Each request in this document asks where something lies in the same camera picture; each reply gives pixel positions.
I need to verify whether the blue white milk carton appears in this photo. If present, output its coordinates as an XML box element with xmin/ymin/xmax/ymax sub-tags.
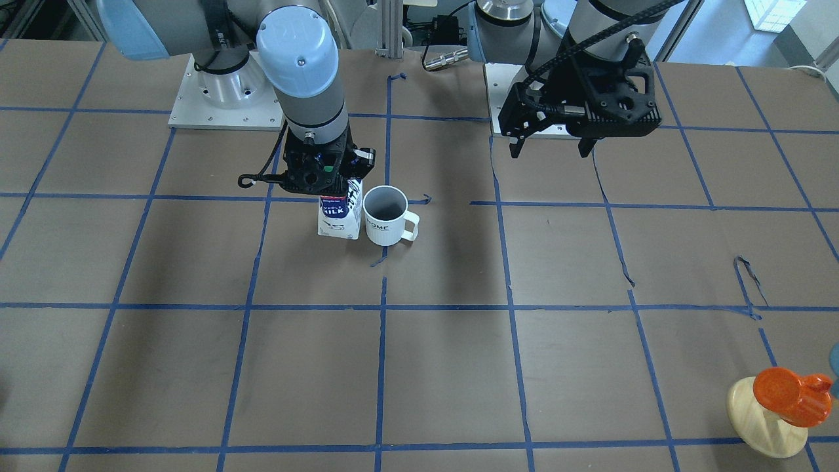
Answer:
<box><xmin>317</xmin><ymin>179</ymin><xmax>363</xmax><ymax>240</ymax></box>

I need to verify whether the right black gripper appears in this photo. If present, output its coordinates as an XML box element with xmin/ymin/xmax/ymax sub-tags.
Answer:
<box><xmin>282</xmin><ymin>128</ymin><xmax>376</xmax><ymax>197</ymax></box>

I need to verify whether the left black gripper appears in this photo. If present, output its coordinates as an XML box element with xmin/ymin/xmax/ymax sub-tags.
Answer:
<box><xmin>499</xmin><ymin>50</ymin><xmax>662</xmax><ymax>159</ymax></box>

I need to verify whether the blue mug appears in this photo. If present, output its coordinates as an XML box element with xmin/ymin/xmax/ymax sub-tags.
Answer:
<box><xmin>828</xmin><ymin>343</ymin><xmax>839</xmax><ymax>400</ymax></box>

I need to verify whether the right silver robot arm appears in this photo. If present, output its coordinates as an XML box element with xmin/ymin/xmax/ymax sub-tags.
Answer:
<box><xmin>96</xmin><ymin>1</ymin><xmax>376</xmax><ymax>198</ymax></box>

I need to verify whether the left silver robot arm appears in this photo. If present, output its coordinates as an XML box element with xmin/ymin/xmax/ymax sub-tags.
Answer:
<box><xmin>467</xmin><ymin>1</ymin><xmax>674</xmax><ymax>158</ymax></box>

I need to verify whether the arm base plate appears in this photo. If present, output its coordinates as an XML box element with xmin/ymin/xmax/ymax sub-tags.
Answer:
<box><xmin>484</xmin><ymin>63</ymin><xmax>575</xmax><ymax>140</ymax></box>
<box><xmin>168</xmin><ymin>52</ymin><xmax>284</xmax><ymax>131</ymax></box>

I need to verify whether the orange mug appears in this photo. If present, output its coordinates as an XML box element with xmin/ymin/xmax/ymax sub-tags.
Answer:
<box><xmin>752</xmin><ymin>367</ymin><xmax>833</xmax><ymax>428</ymax></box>

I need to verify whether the white mug grey inside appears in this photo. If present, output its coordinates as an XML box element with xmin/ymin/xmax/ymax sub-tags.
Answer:
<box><xmin>362</xmin><ymin>186</ymin><xmax>420</xmax><ymax>246</ymax></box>

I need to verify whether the aluminium frame post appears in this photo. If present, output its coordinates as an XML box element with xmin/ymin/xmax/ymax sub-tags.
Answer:
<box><xmin>375</xmin><ymin>0</ymin><xmax>404</xmax><ymax>62</ymax></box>

